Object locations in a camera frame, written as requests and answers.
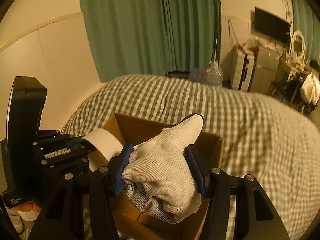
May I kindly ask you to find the white knit work glove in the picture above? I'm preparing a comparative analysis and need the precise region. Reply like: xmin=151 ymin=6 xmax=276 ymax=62
xmin=122 ymin=114 xmax=203 ymax=224

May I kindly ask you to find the white tape roll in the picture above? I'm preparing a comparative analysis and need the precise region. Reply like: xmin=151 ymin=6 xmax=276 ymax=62
xmin=81 ymin=128 xmax=123 ymax=172

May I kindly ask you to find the brown cardboard box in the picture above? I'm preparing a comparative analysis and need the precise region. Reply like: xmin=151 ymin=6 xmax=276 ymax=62
xmin=88 ymin=113 xmax=223 ymax=240

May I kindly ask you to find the black left handheld gripper device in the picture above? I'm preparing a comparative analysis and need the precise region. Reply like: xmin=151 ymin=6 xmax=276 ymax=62
xmin=1 ymin=76 xmax=94 ymax=208

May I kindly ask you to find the grey checked bed cover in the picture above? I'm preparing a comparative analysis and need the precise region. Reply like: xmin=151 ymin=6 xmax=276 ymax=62
xmin=62 ymin=75 xmax=319 ymax=239

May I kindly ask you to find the clear plastic water bottle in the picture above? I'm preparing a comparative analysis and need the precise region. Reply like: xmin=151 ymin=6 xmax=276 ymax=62
xmin=188 ymin=60 xmax=223 ymax=87

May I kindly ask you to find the white drawer cabinet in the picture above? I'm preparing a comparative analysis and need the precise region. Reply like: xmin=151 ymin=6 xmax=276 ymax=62
xmin=230 ymin=49 xmax=254 ymax=92

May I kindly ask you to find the grey mini fridge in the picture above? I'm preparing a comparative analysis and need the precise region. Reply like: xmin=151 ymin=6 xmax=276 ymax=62
xmin=249 ymin=46 xmax=279 ymax=94

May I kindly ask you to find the white cloth on chair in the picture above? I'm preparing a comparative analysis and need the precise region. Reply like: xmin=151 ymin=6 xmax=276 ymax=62
xmin=300 ymin=73 xmax=319 ymax=106

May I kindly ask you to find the white round vanity mirror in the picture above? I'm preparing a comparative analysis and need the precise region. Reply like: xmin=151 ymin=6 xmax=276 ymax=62
xmin=289 ymin=30 xmax=306 ymax=60

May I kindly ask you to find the green right window curtain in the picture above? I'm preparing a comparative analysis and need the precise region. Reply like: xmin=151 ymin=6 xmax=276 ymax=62
xmin=291 ymin=0 xmax=320 ymax=62

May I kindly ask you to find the black wall television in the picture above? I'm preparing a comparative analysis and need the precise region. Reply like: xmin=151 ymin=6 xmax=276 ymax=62
xmin=254 ymin=7 xmax=291 ymax=44

